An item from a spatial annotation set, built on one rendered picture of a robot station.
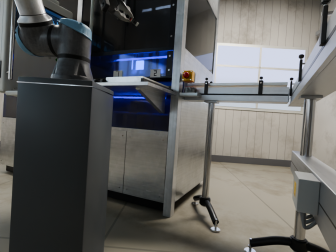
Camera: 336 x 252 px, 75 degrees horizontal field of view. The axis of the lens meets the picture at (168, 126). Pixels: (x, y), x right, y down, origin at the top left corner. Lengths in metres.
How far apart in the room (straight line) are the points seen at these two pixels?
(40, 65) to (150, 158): 1.09
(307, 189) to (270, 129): 3.76
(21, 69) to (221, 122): 3.23
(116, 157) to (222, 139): 2.70
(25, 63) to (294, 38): 4.24
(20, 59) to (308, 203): 1.83
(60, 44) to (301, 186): 0.89
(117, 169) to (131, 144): 0.24
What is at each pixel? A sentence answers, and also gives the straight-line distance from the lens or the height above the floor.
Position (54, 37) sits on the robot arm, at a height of 0.95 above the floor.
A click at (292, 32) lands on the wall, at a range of 4.88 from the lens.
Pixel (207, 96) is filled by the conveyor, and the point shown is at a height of 0.87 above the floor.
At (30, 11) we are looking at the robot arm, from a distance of 0.98.
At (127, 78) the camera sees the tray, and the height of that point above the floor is 0.90.
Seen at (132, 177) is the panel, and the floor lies 0.23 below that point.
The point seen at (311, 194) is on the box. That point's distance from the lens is 0.71.
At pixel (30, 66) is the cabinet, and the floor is 1.01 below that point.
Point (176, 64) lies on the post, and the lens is 1.60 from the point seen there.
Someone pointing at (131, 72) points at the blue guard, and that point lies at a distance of 1.77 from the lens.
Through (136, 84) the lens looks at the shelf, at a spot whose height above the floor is 0.87.
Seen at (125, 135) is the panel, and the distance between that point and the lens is 1.75.
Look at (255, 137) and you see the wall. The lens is 4.35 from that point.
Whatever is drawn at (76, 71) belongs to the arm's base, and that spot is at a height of 0.83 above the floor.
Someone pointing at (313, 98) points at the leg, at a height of 0.83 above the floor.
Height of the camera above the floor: 0.67
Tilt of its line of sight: 1 degrees down
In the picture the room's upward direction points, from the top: 4 degrees clockwise
